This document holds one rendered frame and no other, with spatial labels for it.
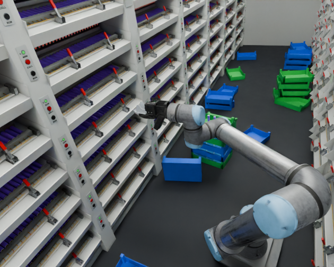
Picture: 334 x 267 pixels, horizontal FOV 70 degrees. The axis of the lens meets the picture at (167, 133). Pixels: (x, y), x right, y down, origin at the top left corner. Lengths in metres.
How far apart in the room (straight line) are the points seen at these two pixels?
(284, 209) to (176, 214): 1.15
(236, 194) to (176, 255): 0.62
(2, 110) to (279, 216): 0.93
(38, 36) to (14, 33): 0.09
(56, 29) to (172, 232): 1.33
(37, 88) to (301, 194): 0.96
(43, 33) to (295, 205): 1.02
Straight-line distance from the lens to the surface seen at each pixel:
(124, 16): 1.48
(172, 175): 1.95
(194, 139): 1.14
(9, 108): 1.00
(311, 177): 0.84
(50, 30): 1.09
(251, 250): 1.49
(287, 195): 0.76
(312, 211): 0.79
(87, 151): 1.28
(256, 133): 2.49
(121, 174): 1.64
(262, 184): 2.00
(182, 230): 1.72
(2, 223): 1.15
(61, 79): 1.12
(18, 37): 1.01
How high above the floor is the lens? 1.46
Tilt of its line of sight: 36 degrees down
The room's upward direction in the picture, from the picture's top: 8 degrees counter-clockwise
